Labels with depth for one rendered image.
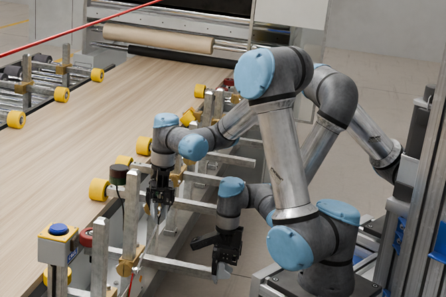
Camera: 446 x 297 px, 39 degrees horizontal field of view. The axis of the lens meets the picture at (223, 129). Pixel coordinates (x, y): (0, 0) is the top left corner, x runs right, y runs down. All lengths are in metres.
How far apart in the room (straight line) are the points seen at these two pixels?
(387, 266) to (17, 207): 1.26
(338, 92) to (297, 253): 0.52
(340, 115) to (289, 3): 2.54
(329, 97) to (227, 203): 0.44
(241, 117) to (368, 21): 8.99
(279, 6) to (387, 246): 2.69
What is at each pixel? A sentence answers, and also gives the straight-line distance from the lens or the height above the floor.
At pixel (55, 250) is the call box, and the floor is 1.19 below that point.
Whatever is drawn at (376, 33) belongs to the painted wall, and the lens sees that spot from 10.72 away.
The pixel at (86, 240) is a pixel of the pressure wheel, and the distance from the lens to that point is 2.12.
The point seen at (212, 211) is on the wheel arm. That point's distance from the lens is 2.24.
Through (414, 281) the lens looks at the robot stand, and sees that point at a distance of 1.76.
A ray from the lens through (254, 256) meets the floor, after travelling 3.90.
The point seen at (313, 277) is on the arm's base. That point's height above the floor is 1.08.
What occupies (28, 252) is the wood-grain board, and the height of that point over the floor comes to 0.90.
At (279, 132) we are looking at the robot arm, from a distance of 1.50.
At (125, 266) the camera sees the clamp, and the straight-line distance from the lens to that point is 2.06.
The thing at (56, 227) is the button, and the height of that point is 1.23.
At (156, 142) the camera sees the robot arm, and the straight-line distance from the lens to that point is 1.87.
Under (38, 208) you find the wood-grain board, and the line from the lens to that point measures 2.32.
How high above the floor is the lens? 1.94
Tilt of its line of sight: 19 degrees down
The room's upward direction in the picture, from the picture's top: 6 degrees clockwise
